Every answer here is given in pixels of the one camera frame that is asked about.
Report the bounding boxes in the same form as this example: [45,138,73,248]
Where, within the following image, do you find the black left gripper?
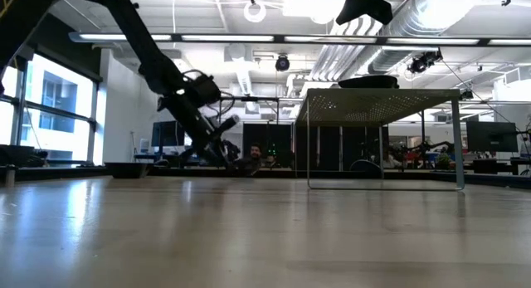
[157,88,239,173]

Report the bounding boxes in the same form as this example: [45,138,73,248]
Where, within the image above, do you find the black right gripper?
[335,0,395,27]

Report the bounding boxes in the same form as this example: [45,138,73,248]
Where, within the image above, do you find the wavy square black plate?
[337,74,401,90]
[104,161,151,180]

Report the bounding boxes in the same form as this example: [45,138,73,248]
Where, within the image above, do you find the person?
[237,142,267,177]

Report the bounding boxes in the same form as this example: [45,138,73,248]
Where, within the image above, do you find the black partition panels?
[241,122,392,173]

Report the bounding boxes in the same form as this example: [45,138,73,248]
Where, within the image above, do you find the black computer monitor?
[150,120,186,149]
[465,120,520,154]

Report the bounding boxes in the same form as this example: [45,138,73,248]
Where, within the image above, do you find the black ceiling-mounted device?
[407,48,445,75]

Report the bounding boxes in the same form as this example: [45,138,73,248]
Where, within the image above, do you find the overhead LED light bar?
[68,31,531,48]

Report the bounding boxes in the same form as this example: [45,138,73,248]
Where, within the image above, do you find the black arched object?
[349,159,383,179]

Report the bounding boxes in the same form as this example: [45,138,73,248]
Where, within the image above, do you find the green desk plant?
[435,151,455,171]

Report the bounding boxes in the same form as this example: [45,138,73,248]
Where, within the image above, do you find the large window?
[0,52,101,165]

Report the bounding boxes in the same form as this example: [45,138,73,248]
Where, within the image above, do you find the silver ventilation duct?
[309,0,461,82]

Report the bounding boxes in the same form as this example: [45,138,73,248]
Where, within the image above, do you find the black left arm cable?
[181,69,236,120]

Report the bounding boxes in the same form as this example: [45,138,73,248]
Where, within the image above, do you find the white ring lamp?
[242,0,268,24]

